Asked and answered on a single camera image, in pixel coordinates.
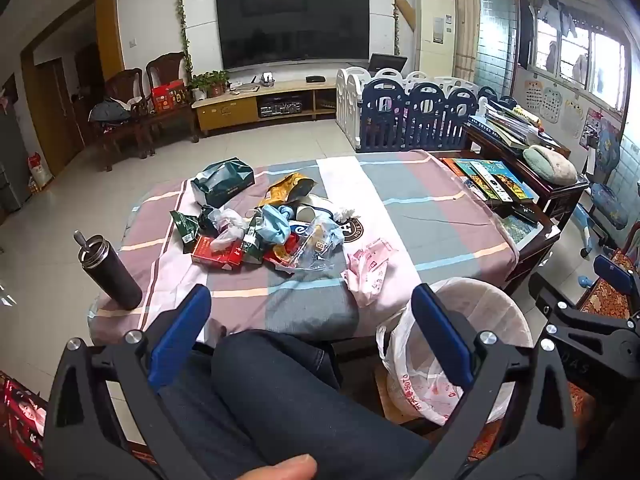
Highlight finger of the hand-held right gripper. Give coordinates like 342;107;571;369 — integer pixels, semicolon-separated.
593;255;640;293
529;272;633;336

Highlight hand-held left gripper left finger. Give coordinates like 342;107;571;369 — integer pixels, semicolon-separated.
42;284;213;480

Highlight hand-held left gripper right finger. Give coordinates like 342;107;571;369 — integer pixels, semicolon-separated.
410;283;578;480

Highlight white lined trash bin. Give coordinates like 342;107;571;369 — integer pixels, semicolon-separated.
376;276;533;426

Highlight red cigarette box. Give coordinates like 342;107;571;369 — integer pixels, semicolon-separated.
191;235;246;272

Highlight long green snack wrapper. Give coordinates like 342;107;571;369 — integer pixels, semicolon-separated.
242;212;266;263

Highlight light blue face mask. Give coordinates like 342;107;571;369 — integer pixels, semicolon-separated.
255;205;301;247

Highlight white and blue medicine box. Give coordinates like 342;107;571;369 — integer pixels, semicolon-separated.
290;220;346;247

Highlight yellow snack bag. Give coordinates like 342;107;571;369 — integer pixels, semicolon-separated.
259;172;316;208

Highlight white and blue paper cup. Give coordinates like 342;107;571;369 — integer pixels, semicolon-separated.
295;195;333;222

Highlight person's left hand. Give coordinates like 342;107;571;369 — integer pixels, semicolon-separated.
227;454;318;480

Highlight dark wooden coffee table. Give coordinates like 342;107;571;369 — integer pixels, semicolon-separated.
435;150;561;291

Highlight blue children's chair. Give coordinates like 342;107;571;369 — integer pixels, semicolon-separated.
580;117;631;261

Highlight green mosaic picture mat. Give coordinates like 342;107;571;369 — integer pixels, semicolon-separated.
500;215;538;243

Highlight black thermos bottle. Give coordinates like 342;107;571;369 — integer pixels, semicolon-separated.
73;230;144;311

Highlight dark wooden side table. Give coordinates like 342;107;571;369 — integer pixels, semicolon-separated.
462;120;591;221

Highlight pink plastic bag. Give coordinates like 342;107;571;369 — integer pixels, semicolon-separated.
341;240;396;306

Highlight crumpled clear plastic bag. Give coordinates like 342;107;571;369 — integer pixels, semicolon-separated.
207;207;248;251

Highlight large colourful picture book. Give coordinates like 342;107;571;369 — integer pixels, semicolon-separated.
470;160;536;205

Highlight striped pink grey tablecloth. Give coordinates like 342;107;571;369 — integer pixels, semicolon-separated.
89;149;521;346

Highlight red snack wrapper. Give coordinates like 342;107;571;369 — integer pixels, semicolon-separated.
265;247;301;271

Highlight grey green cushion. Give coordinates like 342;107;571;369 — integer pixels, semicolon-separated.
522;145;578;186

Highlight green picture book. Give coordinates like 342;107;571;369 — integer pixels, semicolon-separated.
452;159;501;196

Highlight dark green tissue pack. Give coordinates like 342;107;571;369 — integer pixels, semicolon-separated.
191;158;256;208

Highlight stack of books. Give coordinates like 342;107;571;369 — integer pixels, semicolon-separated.
467;100;571;148

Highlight red printed box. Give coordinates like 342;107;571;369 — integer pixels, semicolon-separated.
0;370;48;476

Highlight window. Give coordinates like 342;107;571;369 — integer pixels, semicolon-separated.
520;0;631;111

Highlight red and white sack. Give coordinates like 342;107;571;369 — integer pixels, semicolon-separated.
27;152;53;186

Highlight navy blue playpen fence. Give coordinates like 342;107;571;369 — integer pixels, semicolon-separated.
360;82;501;153

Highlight yellow wooden television cabinet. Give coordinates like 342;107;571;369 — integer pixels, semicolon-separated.
192;80;341;136

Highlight dark bag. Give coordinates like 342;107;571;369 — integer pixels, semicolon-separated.
90;100;132;122

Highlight red gift box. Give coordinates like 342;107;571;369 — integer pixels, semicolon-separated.
151;81;191;113

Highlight grey refrigerator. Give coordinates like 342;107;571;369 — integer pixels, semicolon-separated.
0;105;31;211

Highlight potted green plant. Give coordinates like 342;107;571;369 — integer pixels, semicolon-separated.
190;71;231;100

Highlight carved dark wooden chair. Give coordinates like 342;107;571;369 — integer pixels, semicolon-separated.
90;67;151;171
146;52;201;156

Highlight dark hanging garment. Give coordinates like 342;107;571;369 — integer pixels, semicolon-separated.
517;0;538;68

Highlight white playpen fence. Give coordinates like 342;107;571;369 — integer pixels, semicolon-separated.
336;66;476;136

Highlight light blue hanging clothes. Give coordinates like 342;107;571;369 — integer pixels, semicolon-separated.
537;0;578;38

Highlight black monitor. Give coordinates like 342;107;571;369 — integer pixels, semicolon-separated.
367;53;408;75

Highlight white standing air conditioner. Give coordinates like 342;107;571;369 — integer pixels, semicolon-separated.
415;0;457;78

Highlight beige curtain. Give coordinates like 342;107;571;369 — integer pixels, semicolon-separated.
442;0;481;81

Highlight green ivy garland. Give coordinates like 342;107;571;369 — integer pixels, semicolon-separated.
390;0;401;56
175;0;193;76

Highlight large black television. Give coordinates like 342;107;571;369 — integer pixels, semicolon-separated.
216;0;371;70

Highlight colourful pink wall poster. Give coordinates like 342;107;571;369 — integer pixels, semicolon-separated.
582;107;606;148

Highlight children's wall chart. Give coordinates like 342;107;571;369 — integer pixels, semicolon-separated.
565;100;586;138
522;77;543;116
542;87;563;123

